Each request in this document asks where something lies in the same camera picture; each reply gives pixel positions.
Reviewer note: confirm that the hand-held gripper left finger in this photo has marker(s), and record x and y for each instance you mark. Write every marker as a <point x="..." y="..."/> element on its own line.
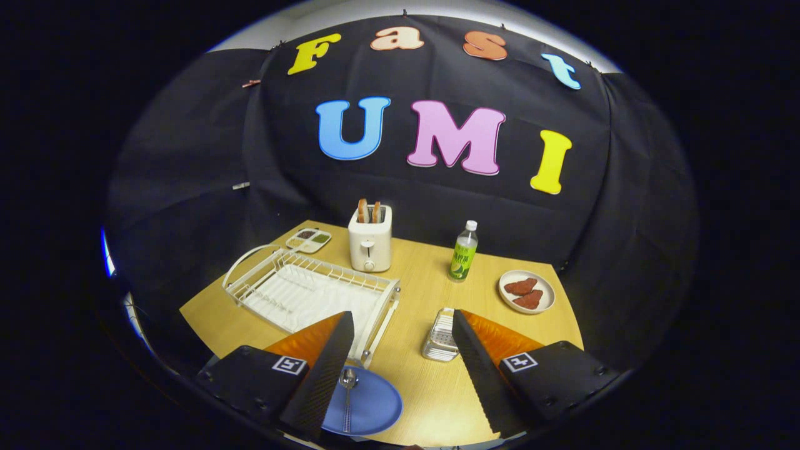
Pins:
<point x="322" y="381"/>

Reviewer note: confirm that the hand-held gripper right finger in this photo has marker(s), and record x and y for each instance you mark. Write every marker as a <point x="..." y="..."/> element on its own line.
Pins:
<point x="481" y="375"/>

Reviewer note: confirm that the blue plate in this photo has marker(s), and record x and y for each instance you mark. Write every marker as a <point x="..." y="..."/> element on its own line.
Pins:
<point x="375" y="406"/>

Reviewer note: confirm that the beige oval plate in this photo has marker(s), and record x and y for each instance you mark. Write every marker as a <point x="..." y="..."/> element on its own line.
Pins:
<point x="549" y="294"/>

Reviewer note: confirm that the red meat piece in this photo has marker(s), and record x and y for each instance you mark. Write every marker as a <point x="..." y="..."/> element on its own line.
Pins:
<point x="529" y="300"/>
<point x="520" y="286"/>

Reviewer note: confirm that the green label drink bottle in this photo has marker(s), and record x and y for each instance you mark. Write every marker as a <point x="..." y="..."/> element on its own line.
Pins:
<point x="462" y="256"/>

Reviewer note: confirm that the divided seasoning tray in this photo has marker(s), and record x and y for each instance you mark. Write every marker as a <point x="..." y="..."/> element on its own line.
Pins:
<point x="308" y="240"/>

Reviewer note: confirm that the white toaster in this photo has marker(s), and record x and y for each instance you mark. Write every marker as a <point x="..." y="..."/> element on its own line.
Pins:
<point x="370" y="247"/>

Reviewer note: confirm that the toast bread slice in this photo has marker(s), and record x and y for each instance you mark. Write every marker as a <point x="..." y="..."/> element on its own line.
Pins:
<point x="376" y="212"/>
<point x="362" y="211"/>

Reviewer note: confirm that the black backdrop cloth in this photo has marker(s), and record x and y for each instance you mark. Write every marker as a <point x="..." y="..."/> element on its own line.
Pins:
<point x="437" y="200"/>

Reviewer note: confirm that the pink cloth clip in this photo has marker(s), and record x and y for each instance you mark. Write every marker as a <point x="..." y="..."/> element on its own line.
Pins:
<point x="251" y="82"/>

